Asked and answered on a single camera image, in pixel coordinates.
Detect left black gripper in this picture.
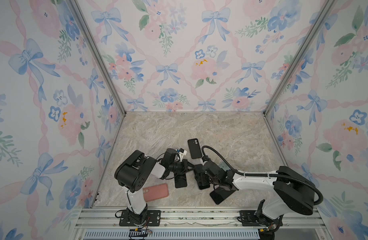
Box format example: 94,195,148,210
168,159,196,176

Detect blue phone black screen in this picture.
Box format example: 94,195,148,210
195,173,211,190

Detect black phone case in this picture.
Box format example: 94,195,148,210
187,138,203,159

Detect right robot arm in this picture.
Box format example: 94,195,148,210
195,160,324,232

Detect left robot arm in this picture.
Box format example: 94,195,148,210
114,148,194,228

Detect black phone left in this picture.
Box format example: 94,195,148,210
174,175,188,189

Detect black phone right tilted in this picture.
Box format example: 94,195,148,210
210,187,235,205

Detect light blue phone case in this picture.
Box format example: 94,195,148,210
219,162,230,171

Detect pink phone case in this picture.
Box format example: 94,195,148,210
143,184,169,202

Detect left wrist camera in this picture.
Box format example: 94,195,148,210
166,148,187,164

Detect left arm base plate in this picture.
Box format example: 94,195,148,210
115,209,161,227

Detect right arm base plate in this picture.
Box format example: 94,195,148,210
237,210,283,228

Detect aluminium rail frame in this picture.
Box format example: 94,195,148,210
68,191,332,240

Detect left aluminium corner post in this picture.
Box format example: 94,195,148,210
66,0,126,117

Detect aluminium corner post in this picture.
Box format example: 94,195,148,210
263,0,337,117
66,0,126,117

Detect right aluminium corner post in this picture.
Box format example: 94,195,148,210
263,0,337,117

